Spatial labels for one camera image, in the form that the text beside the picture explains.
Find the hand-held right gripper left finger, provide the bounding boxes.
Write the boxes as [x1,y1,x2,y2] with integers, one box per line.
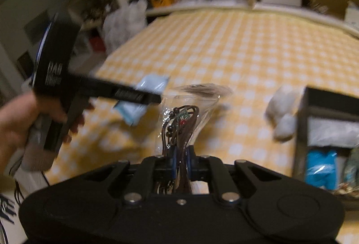
[84,147,178,205]

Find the pale grey packet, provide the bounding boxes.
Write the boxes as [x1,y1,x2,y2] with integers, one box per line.
[115,74,170,127]

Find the shiny patterned packet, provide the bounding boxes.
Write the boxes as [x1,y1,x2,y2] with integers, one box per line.
[342,153,359,186]

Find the yellow checkered blanket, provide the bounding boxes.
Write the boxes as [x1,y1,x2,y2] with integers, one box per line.
[46,5,359,244]

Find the blue plastic packet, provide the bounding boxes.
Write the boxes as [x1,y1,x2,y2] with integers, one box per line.
[305,150,339,192]

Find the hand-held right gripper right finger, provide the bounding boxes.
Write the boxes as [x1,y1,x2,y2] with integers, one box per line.
[186,147,281,206]

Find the braided cord bundle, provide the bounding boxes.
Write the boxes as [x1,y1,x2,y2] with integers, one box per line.
[304,0,329,13]

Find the clear bag of rubber bands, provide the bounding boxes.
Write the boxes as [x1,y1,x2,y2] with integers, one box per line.
[333,182,359,200]

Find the grey fluffy pillow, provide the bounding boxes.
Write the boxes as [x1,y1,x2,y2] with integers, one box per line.
[102,0,148,55]

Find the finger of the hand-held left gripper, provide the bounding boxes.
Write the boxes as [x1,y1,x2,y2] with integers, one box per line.
[81,76,162,106]

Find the red box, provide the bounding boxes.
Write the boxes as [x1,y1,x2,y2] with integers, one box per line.
[89,37,109,55]

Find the black cardboard box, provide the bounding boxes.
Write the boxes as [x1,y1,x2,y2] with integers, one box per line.
[293,86,359,206]

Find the white tissue box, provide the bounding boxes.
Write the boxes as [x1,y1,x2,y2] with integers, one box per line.
[344,1,359,23]

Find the white plastic packet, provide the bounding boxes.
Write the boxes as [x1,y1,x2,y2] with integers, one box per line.
[307,117,359,148]

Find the person's left hand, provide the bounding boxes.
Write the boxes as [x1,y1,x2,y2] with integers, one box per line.
[0,92,95,175]

